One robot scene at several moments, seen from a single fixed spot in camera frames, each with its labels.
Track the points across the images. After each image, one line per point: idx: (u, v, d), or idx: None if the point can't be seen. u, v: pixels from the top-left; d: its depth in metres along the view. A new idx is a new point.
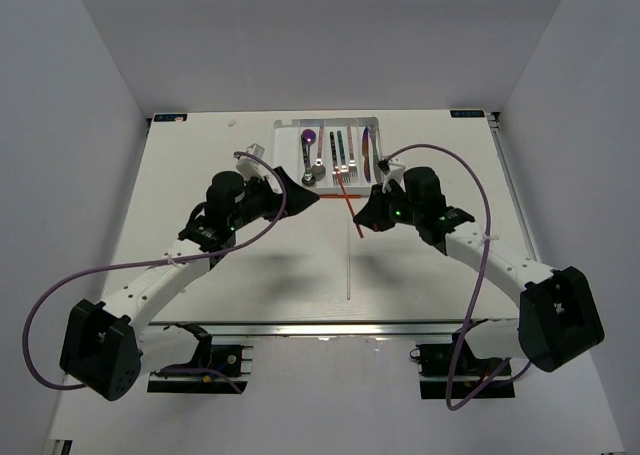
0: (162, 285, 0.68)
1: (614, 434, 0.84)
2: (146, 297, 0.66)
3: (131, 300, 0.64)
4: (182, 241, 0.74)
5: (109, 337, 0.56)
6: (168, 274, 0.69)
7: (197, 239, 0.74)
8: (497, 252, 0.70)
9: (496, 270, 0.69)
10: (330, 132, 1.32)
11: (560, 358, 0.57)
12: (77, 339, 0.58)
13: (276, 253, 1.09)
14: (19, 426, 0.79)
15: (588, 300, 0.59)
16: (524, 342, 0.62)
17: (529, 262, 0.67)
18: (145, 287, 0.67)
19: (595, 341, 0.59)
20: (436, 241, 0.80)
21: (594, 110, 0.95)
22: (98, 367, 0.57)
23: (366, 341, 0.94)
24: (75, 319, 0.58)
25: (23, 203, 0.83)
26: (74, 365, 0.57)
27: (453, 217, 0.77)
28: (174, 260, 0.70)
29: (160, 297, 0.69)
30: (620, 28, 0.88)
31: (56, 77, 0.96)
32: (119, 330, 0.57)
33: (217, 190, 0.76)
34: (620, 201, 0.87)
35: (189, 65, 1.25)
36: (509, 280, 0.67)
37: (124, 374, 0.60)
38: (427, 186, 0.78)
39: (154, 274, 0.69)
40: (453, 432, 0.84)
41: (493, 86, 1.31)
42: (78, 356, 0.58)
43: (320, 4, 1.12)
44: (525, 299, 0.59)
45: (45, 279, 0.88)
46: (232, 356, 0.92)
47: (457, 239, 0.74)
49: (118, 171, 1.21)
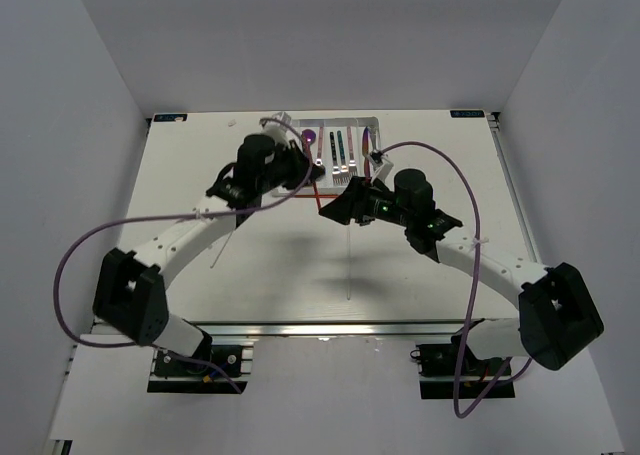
0: (190, 239, 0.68)
1: (612, 434, 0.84)
2: (175, 249, 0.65)
3: (160, 251, 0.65)
4: (210, 198, 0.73)
5: (139, 285, 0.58)
6: (196, 228, 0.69)
7: (225, 198, 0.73)
8: (489, 253, 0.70)
9: (491, 273, 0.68)
10: (330, 132, 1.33)
11: (564, 353, 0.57)
12: (109, 286, 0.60)
13: (275, 252, 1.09)
14: (19, 426, 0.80)
15: (584, 292, 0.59)
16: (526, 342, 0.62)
17: (522, 261, 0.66)
18: (173, 240, 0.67)
19: (595, 334, 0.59)
20: (426, 249, 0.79)
21: (594, 109, 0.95)
22: (128, 314, 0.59)
23: (366, 341, 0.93)
24: (107, 264, 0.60)
25: (24, 204, 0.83)
26: (105, 311, 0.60)
27: (441, 223, 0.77)
28: (203, 214, 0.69)
29: (188, 251, 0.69)
30: (620, 28, 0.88)
31: (56, 77, 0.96)
32: (149, 278, 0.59)
33: (248, 149, 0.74)
34: (621, 201, 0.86)
35: (188, 65, 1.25)
36: (505, 282, 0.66)
37: (152, 325, 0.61)
38: (420, 194, 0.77)
39: (182, 228, 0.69)
40: (452, 431, 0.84)
41: (493, 86, 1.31)
42: (110, 302, 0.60)
43: (321, 4, 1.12)
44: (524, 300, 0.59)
45: (45, 279, 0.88)
46: (232, 356, 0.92)
47: (448, 246, 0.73)
49: (118, 171, 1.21)
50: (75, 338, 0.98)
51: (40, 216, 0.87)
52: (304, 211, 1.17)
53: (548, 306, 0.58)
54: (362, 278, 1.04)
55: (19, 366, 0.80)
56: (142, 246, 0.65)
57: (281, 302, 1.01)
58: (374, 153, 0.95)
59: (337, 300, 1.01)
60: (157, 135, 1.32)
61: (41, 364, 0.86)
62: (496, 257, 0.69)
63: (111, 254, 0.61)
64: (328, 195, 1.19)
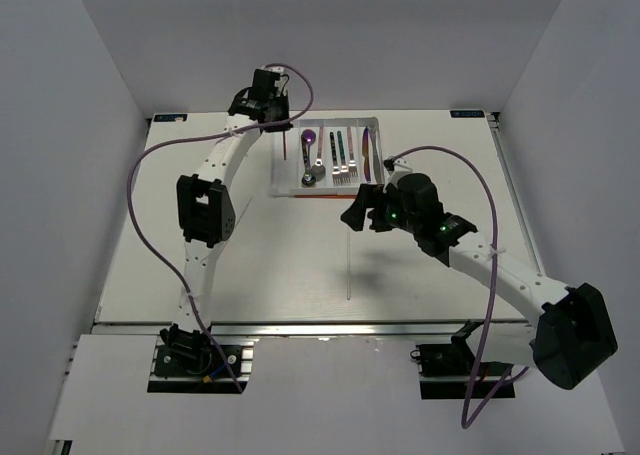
0: (231, 152, 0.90)
1: (612, 435, 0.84)
2: (225, 164, 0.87)
3: (214, 168, 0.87)
4: (233, 116, 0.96)
5: (211, 197, 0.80)
6: (233, 143, 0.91)
7: (246, 112, 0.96)
8: (507, 267, 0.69)
9: (508, 287, 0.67)
10: (330, 132, 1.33)
11: (578, 374, 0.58)
12: (187, 203, 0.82)
13: (275, 252, 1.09)
14: (20, 426, 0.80)
15: (603, 313, 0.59)
16: (539, 360, 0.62)
17: (542, 279, 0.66)
18: (222, 157, 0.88)
19: (609, 352, 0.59)
20: (437, 253, 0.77)
21: (594, 109, 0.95)
22: (209, 219, 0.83)
23: (366, 341, 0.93)
24: (182, 187, 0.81)
25: (24, 204, 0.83)
26: (192, 219, 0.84)
27: (453, 226, 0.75)
28: (236, 132, 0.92)
29: (234, 161, 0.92)
30: (620, 28, 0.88)
31: (57, 78, 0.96)
32: (215, 192, 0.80)
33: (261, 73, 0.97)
34: (621, 200, 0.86)
35: (188, 64, 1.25)
36: (523, 300, 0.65)
37: (227, 222, 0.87)
38: (424, 195, 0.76)
39: (224, 145, 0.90)
40: (452, 431, 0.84)
41: (493, 86, 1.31)
42: (191, 215, 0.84)
43: (321, 4, 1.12)
44: (543, 321, 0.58)
45: (44, 280, 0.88)
46: (232, 356, 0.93)
47: (463, 253, 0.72)
49: (118, 171, 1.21)
50: (75, 338, 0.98)
51: (40, 215, 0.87)
52: (304, 211, 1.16)
53: (569, 329, 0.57)
54: (362, 278, 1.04)
55: (19, 365, 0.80)
56: (202, 169, 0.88)
57: (281, 302, 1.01)
58: (389, 160, 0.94)
59: (337, 300, 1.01)
60: (157, 135, 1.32)
61: (42, 364, 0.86)
62: (514, 271, 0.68)
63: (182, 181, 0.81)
64: (327, 195, 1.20)
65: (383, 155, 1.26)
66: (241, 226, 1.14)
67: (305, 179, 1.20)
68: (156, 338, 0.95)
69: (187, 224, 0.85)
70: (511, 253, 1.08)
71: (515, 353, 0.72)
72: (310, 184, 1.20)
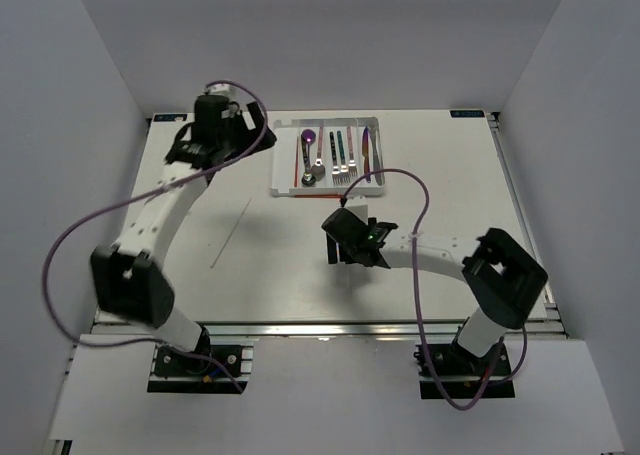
0: (167, 213, 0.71)
1: (612, 434, 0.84)
2: (156, 228, 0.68)
3: (141, 235, 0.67)
4: (171, 166, 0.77)
5: (137, 276, 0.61)
6: (169, 200, 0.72)
7: (186, 158, 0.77)
8: (426, 242, 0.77)
9: (433, 259, 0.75)
10: (330, 132, 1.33)
11: (519, 310, 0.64)
12: (104, 284, 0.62)
13: (273, 253, 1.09)
14: (20, 426, 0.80)
15: (516, 249, 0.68)
16: (491, 314, 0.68)
17: (457, 240, 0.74)
18: (151, 221, 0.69)
19: (541, 281, 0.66)
20: (375, 261, 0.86)
21: (593, 109, 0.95)
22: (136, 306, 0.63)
23: (366, 341, 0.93)
24: (96, 266, 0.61)
25: (24, 203, 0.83)
26: (113, 303, 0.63)
27: (379, 232, 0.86)
28: (171, 186, 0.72)
29: (169, 226, 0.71)
30: (621, 28, 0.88)
31: (57, 77, 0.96)
32: (141, 270, 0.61)
33: (203, 105, 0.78)
34: (621, 199, 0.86)
35: (188, 65, 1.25)
36: (447, 263, 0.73)
37: (164, 303, 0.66)
38: (342, 218, 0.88)
39: (157, 206, 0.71)
40: (451, 432, 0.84)
41: (493, 85, 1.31)
42: (112, 296, 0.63)
43: (321, 4, 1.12)
44: (471, 278, 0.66)
45: (45, 279, 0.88)
46: (232, 356, 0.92)
47: (390, 248, 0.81)
49: (118, 171, 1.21)
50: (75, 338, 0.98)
51: (40, 216, 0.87)
52: (304, 211, 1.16)
53: (491, 274, 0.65)
54: (362, 279, 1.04)
55: (19, 366, 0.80)
56: (123, 236, 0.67)
57: (281, 302, 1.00)
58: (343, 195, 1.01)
59: (336, 300, 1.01)
60: (157, 135, 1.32)
61: (42, 363, 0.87)
62: (432, 243, 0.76)
63: (94, 257, 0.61)
64: (327, 195, 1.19)
65: (383, 155, 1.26)
66: (242, 226, 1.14)
67: (305, 179, 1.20)
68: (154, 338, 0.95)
69: (108, 312, 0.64)
70: None
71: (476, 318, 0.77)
72: (310, 184, 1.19)
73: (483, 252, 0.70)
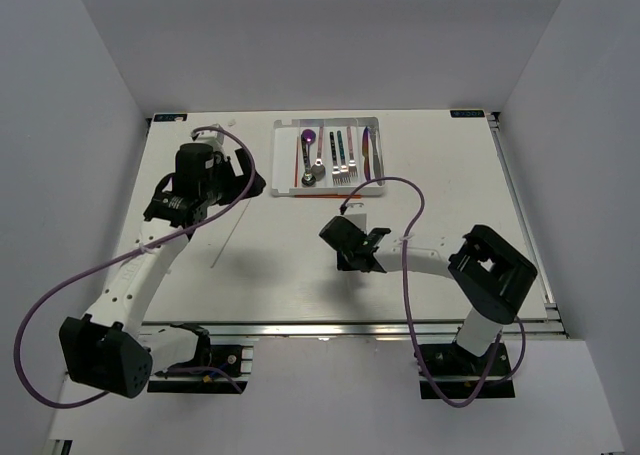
0: (143, 278, 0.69)
1: (613, 434, 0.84)
2: (131, 295, 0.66)
3: (116, 304, 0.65)
4: (149, 220, 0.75)
5: (107, 349, 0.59)
6: (147, 261, 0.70)
7: (164, 213, 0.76)
8: (415, 243, 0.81)
9: (422, 258, 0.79)
10: (330, 132, 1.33)
11: (512, 305, 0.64)
12: (76, 356, 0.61)
13: (273, 253, 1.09)
14: (20, 425, 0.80)
15: (503, 244, 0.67)
16: (482, 309, 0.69)
17: (444, 239, 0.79)
18: (126, 287, 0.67)
19: (529, 274, 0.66)
20: (371, 265, 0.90)
21: (593, 110, 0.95)
22: (109, 374, 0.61)
23: (366, 341, 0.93)
24: (65, 338, 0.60)
25: (23, 202, 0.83)
26: (85, 374, 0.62)
27: (373, 237, 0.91)
28: (147, 247, 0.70)
29: (146, 291, 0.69)
30: (620, 28, 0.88)
31: (57, 76, 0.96)
32: (110, 344, 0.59)
33: (185, 158, 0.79)
34: (621, 199, 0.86)
35: (188, 65, 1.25)
36: (436, 262, 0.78)
37: (138, 373, 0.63)
38: (337, 224, 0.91)
39: (132, 269, 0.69)
40: (450, 431, 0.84)
41: (494, 85, 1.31)
42: (84, 368, 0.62)
43: (321, 4, 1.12)
44: (460, 275, 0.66)
45: (45, 278, 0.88)
46: (232, 356, 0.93)
47: (383, 251, 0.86)
49: (118, 171, 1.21)
50: None
51: (40, 215, 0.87)
52: (304, 211, 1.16)
53: (479, 271, 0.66)
54: (361, 279, 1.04)
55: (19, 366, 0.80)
56: (97, 304, 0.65)
57: (281, 303, 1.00)
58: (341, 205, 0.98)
59: (336, 300, 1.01)
60: (157, 134, 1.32)
61: (42, 363, 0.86)
62: (420, 243, 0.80)
63: (65, 330, 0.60)
64: (327, 195, 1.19)
65: (383, 155, 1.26)
66: (242, 226, 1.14)
67: (305, 179, 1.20)
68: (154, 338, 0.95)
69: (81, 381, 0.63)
70: None
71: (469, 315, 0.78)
72: (310, 184, 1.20)
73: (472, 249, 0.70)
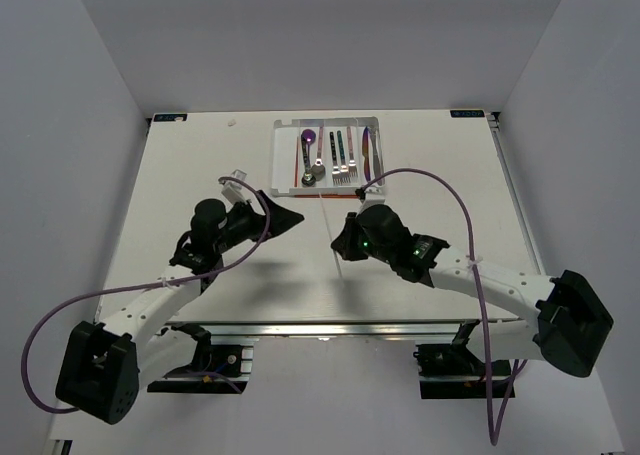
0: (159, 305, 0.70)
1: (613, 434, 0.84)
2: (145, 316, 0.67)
3: (130, 320, 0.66)
4: (173, 266, 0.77)
5: (111, 358, 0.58)
6: (166, 293, 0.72)
7: (188, 265, 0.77)
8: (488, 273, 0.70)
9: (497, 294, 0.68)
10: (330, 132, 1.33)
11: (589, 358, 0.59)
12: (76, 361, 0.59)
13: (274, 253, 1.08)
14: (20, 425, 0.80)
15: (593, 295, 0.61)
16: (549, 357, 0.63)
17: (525, 277, 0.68)
18: (143, 308, 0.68)
19: (609, 327, 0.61)
20: (419, 277, 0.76)
21: (593, 109, 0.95)
22: (98, 388, 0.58)
23: (366, 341, 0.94)
24: (73, 342, 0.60)
25: (23, 202, 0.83)
26: (74, 385, 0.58)
27: (426, 248, 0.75)
28: (169, 282, 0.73)
29: (157, 318, 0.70)
30: (620, 28, 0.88)
31: (56, 77, 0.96)
32: (113, 354, 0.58)
33: (201, 218, 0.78)
34: (621, 199, 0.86)
35: (188, 65, 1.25)
36: (514, 302, 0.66)
37: (122, 397, 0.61)
38: (390, 224, 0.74)
39: (152, 297, 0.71)
40: (450, 431, 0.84)
41: (493, 85, 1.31)
42: (76, 378, 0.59)
43: (321, 3, 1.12)
44: (542, 321, 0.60)
45: (44, 278, 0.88)
46: (232, 356, 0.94)
47: (444, 272, 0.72)
49: (118, 171, 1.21)
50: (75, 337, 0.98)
51: (40, 216, 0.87)
52: (304, 211, 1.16)
53: (566, 320, 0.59)
54: (362, 279, 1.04)
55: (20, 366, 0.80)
56: (111, 318, 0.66)
57: (281, 303, 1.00)
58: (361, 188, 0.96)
59: (337, 300, 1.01)
60: (157, 135, 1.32)
61: (41, 363, 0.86)
62: (497, 276, 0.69)
63: (75, 332, 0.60)
64: (327, 195, 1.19)
65: (383, 155, 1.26)
66: None
67: (305, 179, 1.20)
68: None
69: (65, 394, 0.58)
70: (513, 252, 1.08)
71: (523, 345, 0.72)
72: (310, 184, 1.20)
73: (557, 295, 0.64)
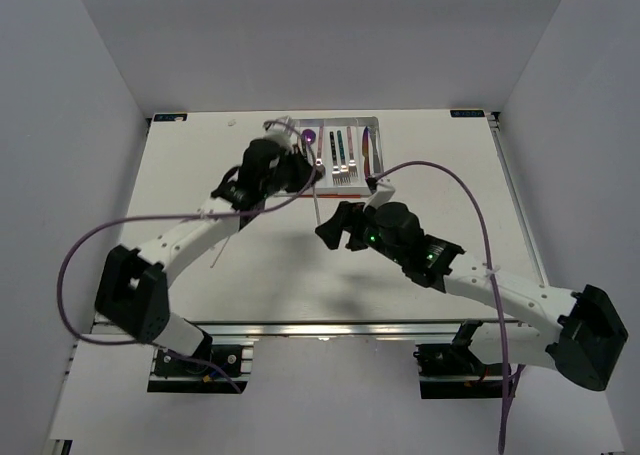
0: (194, 237, 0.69)
1: (614, 434, 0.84)
2: (179, 246, 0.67)
3: (164, 249, 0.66)
4: (214, 199, 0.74)
5: (143, 283, 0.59)
6: (200, 228, 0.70)
7: (229, 200, 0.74)
8: (507, 284, 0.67)
9: (516, 307, 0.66)
10: (330, 132, 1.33)
11: (606, 373, 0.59)
12: (112, 284, 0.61)
13: (274, 252, 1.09)
14: (20, 425, 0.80)
15: (613, 310, 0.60)
16: (563, 368, 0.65)
17: (546, 290, 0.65)
18: (178, 238, 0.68)
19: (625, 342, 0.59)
20: (432, 282, 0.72)
21: (593, 109, 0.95)
22: (131, 309, 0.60)
23: (366, 341, 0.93)
24: (110, 265, 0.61)
25: (23, 202, 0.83)
26: (109, 304, 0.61)
27: (440, 252, 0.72)
28: (207, 216, 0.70)
29: (191, 250, 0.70)
30: (620, 27, 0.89)
31: (56, 76, 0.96)
32: (146, 281, 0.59)
33: (252, 155, 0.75)
34: (620, 198, 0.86)
35: (188, 65, 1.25)
36: (533, 317, 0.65)
37: (154, 319, 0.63)
38: (409, 227, 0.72)
39: (188, 228, 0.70)
40: (450, 431, 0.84)
41: (493, 86, 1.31)
42: (112, 299, 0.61)
43: (321, 3, 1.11)
44: (561, 335, 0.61)
45: (45, 279, 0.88)
46: (232, 356, 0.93)
47: (459, 279, 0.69)
49: (118, 171, 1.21)
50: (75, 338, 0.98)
51: (40, 215, 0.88)
52: (303, 211, 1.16)
53: (585, 335, 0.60)
54: (362, 279, 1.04)
55: (20, 365, 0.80)
56: (147, 243, 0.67)
57: (281, 302, 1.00)
58: (372, 177, 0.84)
59: (337, 300, 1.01)
60: (156, 135, 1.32)
61: (42, 364, 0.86)
62: (516, 288, 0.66)
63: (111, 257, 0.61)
64: (327, 195, 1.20)
65: (383, 155, 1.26)
66: None
67: None
68: None
69: (103, 309, 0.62)
70: (512, 252, 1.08)
71: (529, 354, 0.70)
72: (310, 184, 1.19)
73: (578, 308, 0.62)
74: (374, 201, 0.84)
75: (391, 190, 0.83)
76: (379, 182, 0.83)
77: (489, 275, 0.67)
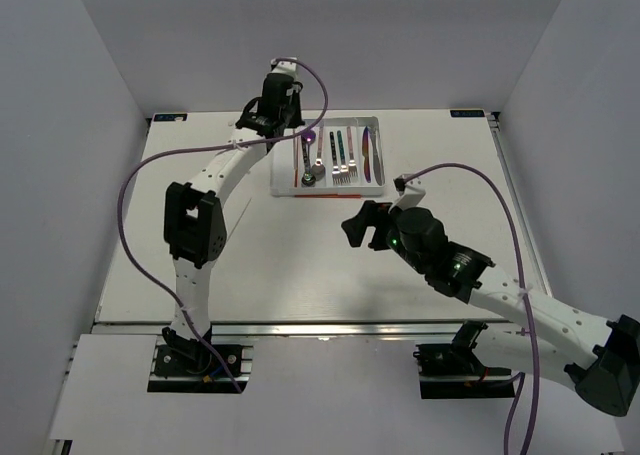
0: (234, 164, 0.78)
1: (614, 435, 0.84)
2: (223, 175, 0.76)
3: (211, 180, 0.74)
4: (240, 129, 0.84)
5: (202, 210, 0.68)
6: (237, 156, 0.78)
7: (254, 128, 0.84)
8: (539, 305, 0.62)
9: (547, 331, 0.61)
10: (330, 132, 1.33)
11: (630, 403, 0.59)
12: (176, 212, 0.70)
13: (275, 253, 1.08)
14: (20, 425, 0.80)
15: None
16: (584, 394, 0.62)
17: (580, 316, 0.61)
18: (220, 168, 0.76)
19: None
20: (455, 292, 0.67)
21: (593, 109, 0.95)
22: (197, 233, 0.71)
23: (366, 341, 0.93)
24: (169, 199, 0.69)
25: (23, 202, 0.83)
26: (178, 229, 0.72)
27: (467, 262, 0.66)
28: (240, 145, 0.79)
29: (233, 177, 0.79)
30: (620, 27, 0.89)
31: (56, 76, 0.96)
32: (205, 209, 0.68)
33: (269, 86, 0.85)
34: (620, 198, 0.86)
35: (188, 65, 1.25)
36: (565, 343, 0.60)
37: (216, 239, 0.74)
38: (434, 233, 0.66)
39: (225, 157, 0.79)
40: (450, 431, 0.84)
41: (493, 86, 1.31)
42: (179, 226, 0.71)
43: (320, 3, 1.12)
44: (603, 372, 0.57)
45: (45, 279, 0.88)
46: (232, 356, 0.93)
47: (489, 295, 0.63)
49: (118, 171, 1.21)
50: (75, 339, 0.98)
51: (41, 215, 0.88)
52: (303, 211, 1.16)
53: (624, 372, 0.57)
54: (362, 279, 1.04)
55: (19, 365, 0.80)
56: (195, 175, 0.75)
57: (282, 302, 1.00)
58: (401, 178, 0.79)
59: (337, 300, 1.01)
60: (156, 135, 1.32)
61: (41, 364, 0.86)
62: (549, 311, 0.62)
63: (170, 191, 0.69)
64: (326, 195, 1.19)
65: (383, 155, 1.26)
66: (244, 223, 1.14)
67: (305, 179, 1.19)
68: (156, 338, 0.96)
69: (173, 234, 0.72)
70: (512, 252, 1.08)
71: (548, 365, 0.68)
72: (310, 184, 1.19)
73: (612, 339, 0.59)
74: (402, 202, 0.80)
75: (420, 192, 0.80)
76: (407, 185, 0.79)
77: (522, 295, 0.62)
